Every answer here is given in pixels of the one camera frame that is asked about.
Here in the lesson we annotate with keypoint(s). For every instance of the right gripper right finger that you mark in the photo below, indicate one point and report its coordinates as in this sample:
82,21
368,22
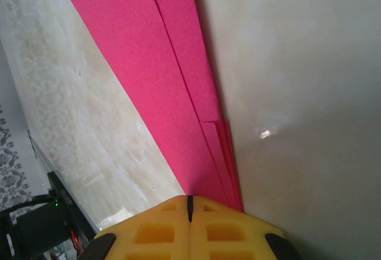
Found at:
226,236

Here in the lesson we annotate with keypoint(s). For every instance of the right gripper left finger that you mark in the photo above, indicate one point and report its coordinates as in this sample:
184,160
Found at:
154,236

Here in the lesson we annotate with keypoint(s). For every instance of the pink paper sheet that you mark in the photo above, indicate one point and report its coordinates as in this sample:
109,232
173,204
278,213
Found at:
149,63

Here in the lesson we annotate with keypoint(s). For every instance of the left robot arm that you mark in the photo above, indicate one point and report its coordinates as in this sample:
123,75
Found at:
38,227

